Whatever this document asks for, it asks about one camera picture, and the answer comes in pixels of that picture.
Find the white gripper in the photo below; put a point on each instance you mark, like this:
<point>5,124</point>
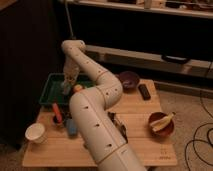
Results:
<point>70,70</point>

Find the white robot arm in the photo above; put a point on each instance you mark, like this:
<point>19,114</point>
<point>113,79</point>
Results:
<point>88,107</point>

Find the green tray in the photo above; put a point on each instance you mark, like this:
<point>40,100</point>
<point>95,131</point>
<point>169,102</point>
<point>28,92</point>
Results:
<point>52,91</point>

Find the orange ball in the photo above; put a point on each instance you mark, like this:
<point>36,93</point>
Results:
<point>77,88</point>

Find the purple bowl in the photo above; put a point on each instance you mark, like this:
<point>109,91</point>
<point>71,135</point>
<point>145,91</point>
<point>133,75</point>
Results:
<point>129,79</point>

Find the white cup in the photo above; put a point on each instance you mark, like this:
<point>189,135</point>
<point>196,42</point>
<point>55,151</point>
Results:
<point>36,133</point>

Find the black remote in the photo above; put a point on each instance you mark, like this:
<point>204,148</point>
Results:
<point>144,92</point>

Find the wooden shelf unit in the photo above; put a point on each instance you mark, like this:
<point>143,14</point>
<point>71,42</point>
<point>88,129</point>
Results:
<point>144,35</point>

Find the yellow banana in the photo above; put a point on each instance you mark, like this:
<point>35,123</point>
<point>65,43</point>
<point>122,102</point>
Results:
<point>161,123</point>

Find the red-brown bowl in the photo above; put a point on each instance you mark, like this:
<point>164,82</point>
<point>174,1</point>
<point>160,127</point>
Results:
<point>164,132</point>

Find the black handle on shelf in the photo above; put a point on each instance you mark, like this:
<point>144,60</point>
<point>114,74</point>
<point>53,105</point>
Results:
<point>175,59</point>

